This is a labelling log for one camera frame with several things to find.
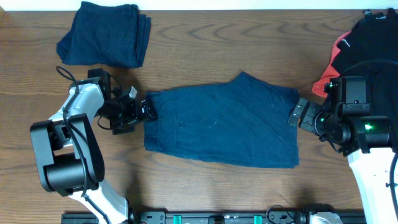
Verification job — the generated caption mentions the black garment with white logo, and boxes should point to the black garment with white logo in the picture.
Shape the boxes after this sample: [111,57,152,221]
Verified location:
[330,7,398,125]

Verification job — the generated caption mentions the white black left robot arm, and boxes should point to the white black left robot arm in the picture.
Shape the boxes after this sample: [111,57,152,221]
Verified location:
[30,66,157,223]

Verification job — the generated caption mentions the dark blue denim shorts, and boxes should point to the dark blue denim shorts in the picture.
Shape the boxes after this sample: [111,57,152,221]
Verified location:
[144,72,299,169]

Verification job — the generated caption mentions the folded dark navy shorts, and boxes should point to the folded dark navy shorts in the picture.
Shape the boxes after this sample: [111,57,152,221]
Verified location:
[56,1,151,68]

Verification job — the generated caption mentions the red pink garment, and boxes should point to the red pink garment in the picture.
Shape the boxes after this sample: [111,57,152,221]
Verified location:
[312,31,351,98]

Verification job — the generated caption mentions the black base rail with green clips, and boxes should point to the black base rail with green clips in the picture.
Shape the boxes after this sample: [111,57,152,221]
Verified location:
[60,203,368,224]

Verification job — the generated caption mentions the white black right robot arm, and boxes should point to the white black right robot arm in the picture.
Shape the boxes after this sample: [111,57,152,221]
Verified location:
[289,77,397,223]

